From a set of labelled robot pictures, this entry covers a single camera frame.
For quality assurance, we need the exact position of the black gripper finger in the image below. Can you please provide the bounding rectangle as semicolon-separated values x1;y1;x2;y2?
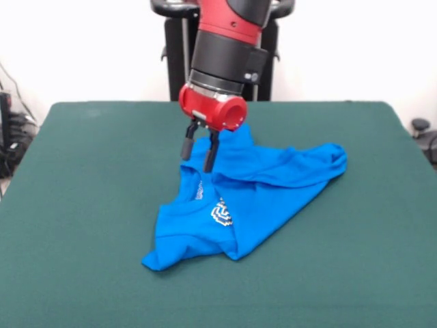
180;120;201;161
202;129;221;173

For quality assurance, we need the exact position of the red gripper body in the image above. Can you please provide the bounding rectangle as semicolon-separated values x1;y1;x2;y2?
178;83;249;133

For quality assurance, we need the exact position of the blue t-shirt with white print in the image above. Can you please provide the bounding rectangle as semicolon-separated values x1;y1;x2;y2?
141;123;349;273

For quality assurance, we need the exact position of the dark green table cloth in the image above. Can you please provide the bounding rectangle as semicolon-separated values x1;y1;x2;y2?
0;100;437;328

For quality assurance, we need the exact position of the black electronics box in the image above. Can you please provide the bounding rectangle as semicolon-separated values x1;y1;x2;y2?
0;90;14;150

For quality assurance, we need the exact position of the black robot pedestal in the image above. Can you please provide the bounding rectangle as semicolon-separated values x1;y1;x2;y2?
150;0;295;103

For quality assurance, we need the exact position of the black cable tangle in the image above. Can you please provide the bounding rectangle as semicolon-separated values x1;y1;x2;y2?
0;112;40;178

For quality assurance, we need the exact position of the thin grey cable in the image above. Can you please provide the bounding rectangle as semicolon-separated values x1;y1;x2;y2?
0;62;38;124

